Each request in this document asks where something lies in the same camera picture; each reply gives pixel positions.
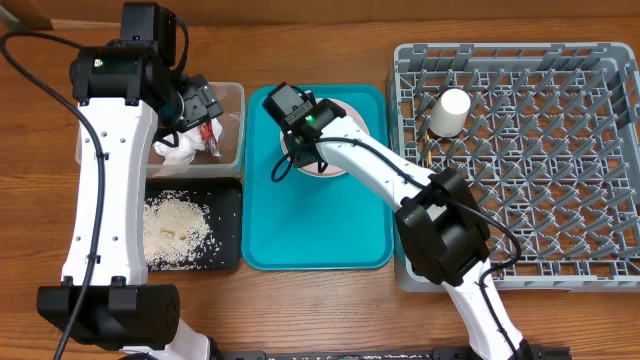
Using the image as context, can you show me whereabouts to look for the red candy wrapper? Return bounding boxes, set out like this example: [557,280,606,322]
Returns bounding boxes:
[199,118,222,157]

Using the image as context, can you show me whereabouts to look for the white napkin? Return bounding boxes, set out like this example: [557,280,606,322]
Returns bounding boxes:
[153,125,216,165]

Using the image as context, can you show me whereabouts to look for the white rice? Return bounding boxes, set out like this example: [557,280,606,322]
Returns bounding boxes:
[143,190,220,271]

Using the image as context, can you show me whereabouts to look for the wooden chopstick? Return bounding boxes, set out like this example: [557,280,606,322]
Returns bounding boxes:
[423,132,432,167]

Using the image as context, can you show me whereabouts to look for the cream paper cup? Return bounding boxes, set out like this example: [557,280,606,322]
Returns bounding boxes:
[429,88,471,137]

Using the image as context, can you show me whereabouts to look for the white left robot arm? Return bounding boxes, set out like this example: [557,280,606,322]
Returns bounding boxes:
[37,2,223,359]

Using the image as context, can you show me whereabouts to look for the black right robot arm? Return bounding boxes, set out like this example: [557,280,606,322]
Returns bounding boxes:
[262,83,533,359]

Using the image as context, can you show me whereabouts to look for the grey dishwasher rack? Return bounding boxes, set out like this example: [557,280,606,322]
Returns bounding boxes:
[387,43,639,292]

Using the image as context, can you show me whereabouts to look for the clear plastic bin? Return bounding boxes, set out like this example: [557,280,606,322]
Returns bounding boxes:
[78,82,246,179]

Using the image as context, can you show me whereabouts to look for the pink plate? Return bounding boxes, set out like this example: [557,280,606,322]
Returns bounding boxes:
[292,98,370,178]

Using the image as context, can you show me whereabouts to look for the black plastic tray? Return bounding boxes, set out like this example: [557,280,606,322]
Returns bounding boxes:
[145,178,243,271]

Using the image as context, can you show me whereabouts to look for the teal serving tray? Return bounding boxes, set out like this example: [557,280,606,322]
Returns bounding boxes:
[242,87,394,271]

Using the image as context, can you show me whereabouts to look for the black mounting rail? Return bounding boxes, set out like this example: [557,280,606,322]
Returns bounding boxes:
[219,345,571,360]

